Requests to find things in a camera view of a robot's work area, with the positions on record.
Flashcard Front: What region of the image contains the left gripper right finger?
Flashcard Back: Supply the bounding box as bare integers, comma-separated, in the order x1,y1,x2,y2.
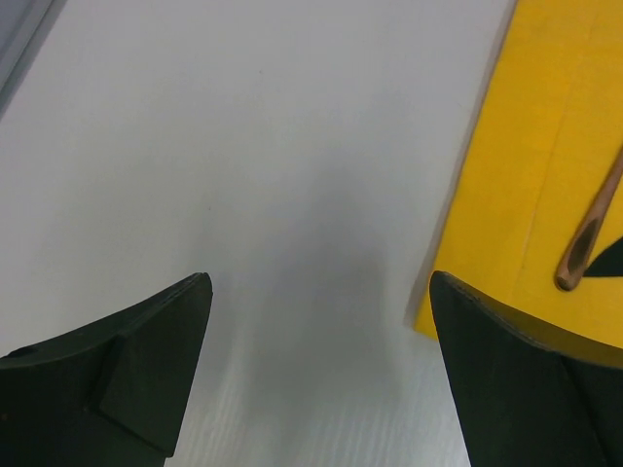
429,270,622,466

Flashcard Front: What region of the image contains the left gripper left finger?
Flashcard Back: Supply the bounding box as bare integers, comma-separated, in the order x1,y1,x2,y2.
1,272,213,466

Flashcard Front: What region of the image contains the copper fork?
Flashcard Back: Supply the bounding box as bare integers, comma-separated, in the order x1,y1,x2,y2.
554,149,622,292

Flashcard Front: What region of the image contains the yellow Pikachu placemat cloth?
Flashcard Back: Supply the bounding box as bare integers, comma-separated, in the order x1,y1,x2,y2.
433,1,622,346

